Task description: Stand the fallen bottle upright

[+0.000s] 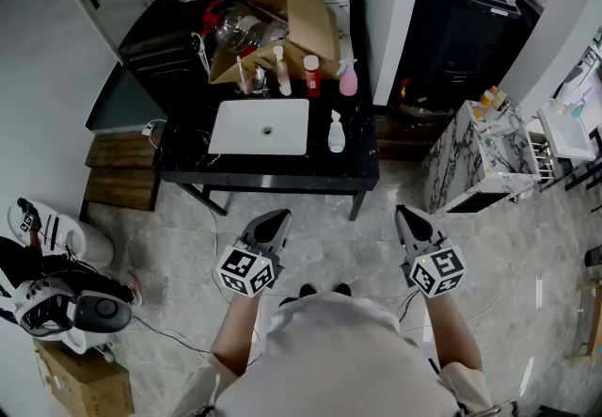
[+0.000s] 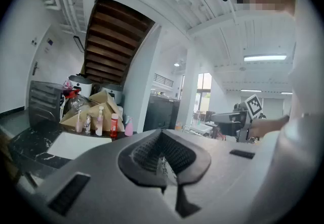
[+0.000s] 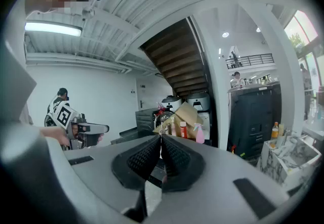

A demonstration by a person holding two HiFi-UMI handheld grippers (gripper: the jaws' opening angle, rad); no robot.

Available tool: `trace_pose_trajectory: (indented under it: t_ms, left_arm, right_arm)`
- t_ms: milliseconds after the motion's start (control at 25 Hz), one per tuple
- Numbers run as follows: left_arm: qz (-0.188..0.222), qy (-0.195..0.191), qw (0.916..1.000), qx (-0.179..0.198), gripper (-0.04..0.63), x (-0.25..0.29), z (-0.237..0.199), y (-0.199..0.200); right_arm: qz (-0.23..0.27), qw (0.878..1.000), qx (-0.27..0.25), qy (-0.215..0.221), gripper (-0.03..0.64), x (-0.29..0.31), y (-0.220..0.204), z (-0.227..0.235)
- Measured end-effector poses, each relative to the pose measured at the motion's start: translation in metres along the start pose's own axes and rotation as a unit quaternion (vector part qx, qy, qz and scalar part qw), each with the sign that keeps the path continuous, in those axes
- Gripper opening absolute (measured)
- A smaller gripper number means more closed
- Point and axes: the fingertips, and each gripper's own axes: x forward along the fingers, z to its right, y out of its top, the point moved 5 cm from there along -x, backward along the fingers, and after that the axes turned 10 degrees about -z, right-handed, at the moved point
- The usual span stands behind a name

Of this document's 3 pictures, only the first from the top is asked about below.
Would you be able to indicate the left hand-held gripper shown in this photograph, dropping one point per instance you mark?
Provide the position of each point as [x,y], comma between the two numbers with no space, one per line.
[247,271]

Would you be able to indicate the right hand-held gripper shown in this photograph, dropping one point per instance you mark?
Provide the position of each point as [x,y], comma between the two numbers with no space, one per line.
[437,271]

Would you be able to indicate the clear pump bottle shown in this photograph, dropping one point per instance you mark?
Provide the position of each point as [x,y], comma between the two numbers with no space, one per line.
[336,137]

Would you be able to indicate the person's left forearm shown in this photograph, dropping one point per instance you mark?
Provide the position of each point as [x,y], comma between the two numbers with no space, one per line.
[235,335]

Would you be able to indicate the person's right forearm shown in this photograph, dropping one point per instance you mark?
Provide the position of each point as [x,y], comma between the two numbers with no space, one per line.
[451,330]

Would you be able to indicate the pink lotion pump bottle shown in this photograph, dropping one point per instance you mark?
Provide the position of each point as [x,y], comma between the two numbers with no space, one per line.
[283,76]

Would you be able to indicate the red bottle with pink cap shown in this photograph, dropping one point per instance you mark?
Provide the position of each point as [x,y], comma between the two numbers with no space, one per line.
[312,78]

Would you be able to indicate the pink spray bottle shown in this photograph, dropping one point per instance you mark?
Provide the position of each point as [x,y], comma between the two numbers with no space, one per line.
[348,83]

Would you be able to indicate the person's left black shoe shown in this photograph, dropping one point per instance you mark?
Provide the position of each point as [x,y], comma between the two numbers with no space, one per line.
[306,290]

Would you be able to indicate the person's black shoe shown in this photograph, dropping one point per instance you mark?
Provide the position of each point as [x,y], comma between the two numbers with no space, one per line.
[342,289]
[306,290]

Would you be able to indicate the white marble cabinet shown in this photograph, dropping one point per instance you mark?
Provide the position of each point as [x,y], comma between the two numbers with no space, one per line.
[470,165]

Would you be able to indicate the person's right black shoe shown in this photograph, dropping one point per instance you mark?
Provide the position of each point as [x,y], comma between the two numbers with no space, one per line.
[342,289]

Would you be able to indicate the white sink basin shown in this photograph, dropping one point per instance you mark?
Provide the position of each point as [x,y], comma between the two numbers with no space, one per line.
[244,128]

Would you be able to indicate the black marble vanity table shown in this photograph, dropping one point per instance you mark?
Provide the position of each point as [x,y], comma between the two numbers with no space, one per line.
[188,156]

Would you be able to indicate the chrome faucet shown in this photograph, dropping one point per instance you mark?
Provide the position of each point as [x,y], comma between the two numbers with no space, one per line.
[262,85]

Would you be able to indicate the person's white shirt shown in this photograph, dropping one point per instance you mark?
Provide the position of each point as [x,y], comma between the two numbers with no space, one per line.
[338,358]

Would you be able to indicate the pink cup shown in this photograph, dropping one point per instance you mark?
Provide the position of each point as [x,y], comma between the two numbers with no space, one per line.
[245,86]

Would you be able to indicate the row of amber vials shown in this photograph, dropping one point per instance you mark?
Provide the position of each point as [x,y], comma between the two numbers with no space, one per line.
[489,102]

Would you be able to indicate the white plug adapter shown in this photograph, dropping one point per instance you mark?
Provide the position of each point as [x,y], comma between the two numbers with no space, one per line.
[148,128]

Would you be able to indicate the wooden slatted steps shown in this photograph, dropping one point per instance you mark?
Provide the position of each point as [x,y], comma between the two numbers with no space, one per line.
[122,170]

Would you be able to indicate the pink toothbrush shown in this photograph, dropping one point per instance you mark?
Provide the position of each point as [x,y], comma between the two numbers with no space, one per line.
[239,67]

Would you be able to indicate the white washbasin cabinet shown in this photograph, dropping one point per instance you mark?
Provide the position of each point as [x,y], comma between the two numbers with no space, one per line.
[566,133]

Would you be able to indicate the small black container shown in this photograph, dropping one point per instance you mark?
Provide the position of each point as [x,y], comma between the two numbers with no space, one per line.
[594,256]

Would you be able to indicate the white toilet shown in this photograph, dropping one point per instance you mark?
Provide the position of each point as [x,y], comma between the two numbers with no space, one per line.
[89,241]

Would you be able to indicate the crumpled clear plastic bag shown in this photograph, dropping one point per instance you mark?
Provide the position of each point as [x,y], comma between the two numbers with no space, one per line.
[275,31]

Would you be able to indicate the wooden stool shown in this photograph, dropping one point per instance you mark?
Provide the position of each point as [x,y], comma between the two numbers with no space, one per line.
[592,321]

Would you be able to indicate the dark grey board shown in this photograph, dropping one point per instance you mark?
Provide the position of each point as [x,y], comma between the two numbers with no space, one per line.
[122,100]

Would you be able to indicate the large clear water jug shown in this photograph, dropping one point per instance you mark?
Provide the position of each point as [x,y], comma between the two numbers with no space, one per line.
[237,29]

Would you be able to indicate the tall black appliance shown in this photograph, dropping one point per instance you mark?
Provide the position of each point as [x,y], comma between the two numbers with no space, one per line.
[451,29]

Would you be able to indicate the black drawer cabinet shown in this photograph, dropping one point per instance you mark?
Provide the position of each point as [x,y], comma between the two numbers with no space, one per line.
[160,57]

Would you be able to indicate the open cardboard box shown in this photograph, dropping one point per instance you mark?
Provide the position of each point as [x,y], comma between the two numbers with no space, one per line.
[305,15]

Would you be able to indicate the white carton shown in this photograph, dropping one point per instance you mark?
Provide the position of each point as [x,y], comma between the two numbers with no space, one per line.
[341,15]

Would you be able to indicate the closed cardboard box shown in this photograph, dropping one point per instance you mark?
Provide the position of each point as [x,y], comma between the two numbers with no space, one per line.
[89,382]

